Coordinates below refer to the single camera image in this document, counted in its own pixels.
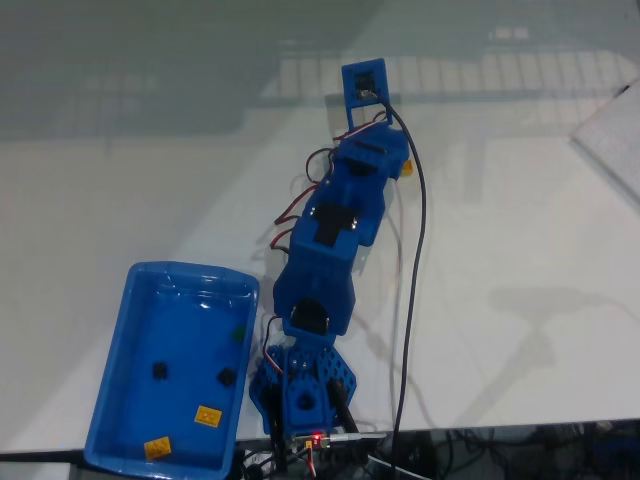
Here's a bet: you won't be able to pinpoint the blue plastic bin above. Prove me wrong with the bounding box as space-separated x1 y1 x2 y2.
83 261 260 480

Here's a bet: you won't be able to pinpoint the white flat panel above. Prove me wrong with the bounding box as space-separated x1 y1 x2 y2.
569 77 640 211

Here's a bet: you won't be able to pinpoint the black clamp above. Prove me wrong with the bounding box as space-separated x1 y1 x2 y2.
327 379 360 434
267 384 290 474

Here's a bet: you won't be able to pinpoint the controller board with red light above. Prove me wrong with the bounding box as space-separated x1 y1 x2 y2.
291 431 335 451

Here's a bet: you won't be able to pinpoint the red white gripper servo wire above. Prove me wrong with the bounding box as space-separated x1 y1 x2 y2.
333 112 391 149

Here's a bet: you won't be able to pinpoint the red black arm servo wire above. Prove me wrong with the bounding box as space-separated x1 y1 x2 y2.
269 147 341 256

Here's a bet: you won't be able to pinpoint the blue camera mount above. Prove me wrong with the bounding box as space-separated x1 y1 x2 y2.
341 57 390 132

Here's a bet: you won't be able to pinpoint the thin white cable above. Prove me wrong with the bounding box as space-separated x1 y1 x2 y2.
407 372 437 431

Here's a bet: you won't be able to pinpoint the tangled black cables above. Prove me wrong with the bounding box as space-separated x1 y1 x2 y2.
384 422 640 480

